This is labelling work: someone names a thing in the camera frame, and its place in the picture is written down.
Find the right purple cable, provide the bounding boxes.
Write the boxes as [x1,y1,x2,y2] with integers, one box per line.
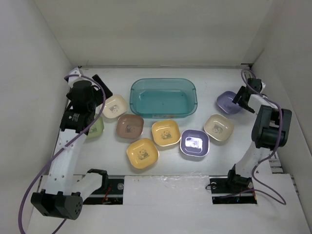
[220,69,287,206]

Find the green panda plate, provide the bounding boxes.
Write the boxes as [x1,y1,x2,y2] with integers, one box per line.
[86,116,104,139]

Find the cream panda plate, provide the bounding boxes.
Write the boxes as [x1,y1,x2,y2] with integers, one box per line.
[103,95,128,119]

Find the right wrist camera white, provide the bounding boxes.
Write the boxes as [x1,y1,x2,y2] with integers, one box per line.
[256,82,268,99]

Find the purple cable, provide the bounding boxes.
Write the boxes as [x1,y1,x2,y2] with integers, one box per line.
[220,69,287,206]
[18,75,106,234]

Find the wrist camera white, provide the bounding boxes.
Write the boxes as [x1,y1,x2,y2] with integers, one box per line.
[66,67,83,88]
[256,82,268,99]

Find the purple panda plate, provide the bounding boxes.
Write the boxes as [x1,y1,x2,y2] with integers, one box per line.
[180,129,210,157]

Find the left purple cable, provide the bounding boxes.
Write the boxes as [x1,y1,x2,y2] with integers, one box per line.
[18,75,106,234]

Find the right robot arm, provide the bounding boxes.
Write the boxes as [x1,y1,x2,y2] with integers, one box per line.
[225,78,292,193]

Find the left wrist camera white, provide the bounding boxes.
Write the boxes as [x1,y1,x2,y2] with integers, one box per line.
[66,67,83,88]

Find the yellow panda plate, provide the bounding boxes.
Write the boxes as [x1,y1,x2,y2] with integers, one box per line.
[126,138,159,169]
[152,119,181,147]

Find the white foam board front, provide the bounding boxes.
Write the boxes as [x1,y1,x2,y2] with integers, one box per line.
[27,174,310,234]

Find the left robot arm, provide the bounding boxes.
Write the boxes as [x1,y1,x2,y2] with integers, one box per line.
[31,75,113,220]

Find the brown panda plate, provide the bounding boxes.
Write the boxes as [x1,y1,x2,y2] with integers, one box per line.
[116,114,144,139]

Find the beige panda plate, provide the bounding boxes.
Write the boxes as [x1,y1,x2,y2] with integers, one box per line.
[204,114,234,142]

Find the teal plastic bin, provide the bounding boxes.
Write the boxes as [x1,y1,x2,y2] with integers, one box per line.
[129,78,198,118]

